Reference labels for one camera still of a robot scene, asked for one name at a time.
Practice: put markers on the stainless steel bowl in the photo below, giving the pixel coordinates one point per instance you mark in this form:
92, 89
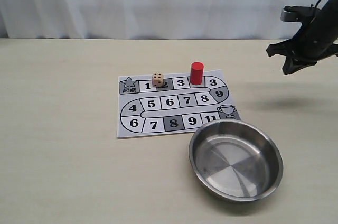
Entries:
235, 161

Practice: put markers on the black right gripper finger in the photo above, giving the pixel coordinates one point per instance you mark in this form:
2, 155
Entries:
292, 65

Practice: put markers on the wooden die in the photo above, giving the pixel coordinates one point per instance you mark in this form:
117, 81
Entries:
157, 80

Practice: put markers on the white curtain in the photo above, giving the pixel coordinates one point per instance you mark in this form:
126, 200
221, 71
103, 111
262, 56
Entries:
147, 19

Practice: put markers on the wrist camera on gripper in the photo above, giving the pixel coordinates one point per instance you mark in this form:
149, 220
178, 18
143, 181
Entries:
300, 14

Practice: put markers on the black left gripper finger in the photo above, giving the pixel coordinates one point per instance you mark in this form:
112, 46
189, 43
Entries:
282, 48

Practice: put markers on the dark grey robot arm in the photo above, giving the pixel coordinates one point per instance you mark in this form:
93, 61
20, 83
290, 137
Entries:
313, 42

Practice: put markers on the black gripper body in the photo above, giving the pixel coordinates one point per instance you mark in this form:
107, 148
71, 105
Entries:
315, 39

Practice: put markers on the paper game board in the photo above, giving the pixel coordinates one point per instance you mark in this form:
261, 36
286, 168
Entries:
176, 107

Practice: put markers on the red cylinder game piece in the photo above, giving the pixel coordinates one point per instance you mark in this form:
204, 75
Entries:
196, 73

